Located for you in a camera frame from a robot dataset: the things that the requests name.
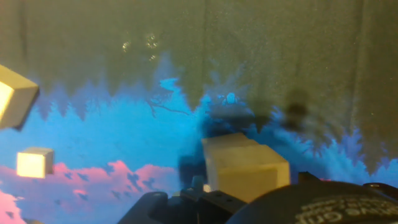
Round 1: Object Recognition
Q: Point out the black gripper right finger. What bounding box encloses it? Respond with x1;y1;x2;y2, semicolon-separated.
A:
298;170;398;202

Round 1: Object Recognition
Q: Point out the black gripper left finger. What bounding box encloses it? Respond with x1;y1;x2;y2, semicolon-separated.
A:
116;175;248;224

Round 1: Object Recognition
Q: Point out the printed landscape cloth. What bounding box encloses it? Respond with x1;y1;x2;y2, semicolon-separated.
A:
0;0;398;224

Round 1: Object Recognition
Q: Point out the small wooden cube block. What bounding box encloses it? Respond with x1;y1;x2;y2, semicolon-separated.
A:
16;146;55;180

